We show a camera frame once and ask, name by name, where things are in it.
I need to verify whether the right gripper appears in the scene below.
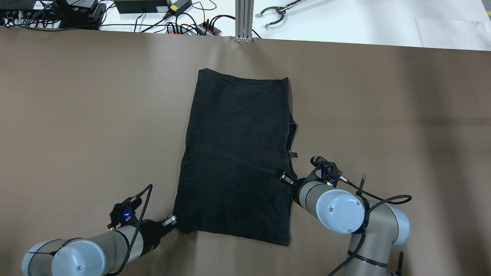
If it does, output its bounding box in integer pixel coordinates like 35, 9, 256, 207
275, 170, 306, 202

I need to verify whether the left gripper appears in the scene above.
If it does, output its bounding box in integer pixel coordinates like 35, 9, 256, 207
140, 215, 177, 250

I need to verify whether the black t-shirt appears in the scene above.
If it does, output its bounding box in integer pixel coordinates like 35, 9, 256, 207
173, 68, 297, 246

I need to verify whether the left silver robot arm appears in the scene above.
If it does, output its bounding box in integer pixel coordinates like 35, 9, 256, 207
21, 184, 177, 276

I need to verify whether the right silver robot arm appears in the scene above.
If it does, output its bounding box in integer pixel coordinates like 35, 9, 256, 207
275, 171, 412, 276

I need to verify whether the silver reacher grabber tool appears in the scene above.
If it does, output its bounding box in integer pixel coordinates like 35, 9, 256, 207
254, 0, 305, 29

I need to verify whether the black power strip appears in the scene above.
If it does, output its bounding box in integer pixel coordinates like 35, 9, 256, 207
197, 20, 222, 36

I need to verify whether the aluminium frame post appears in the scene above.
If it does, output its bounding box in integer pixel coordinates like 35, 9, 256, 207
235, 0, 254, 43

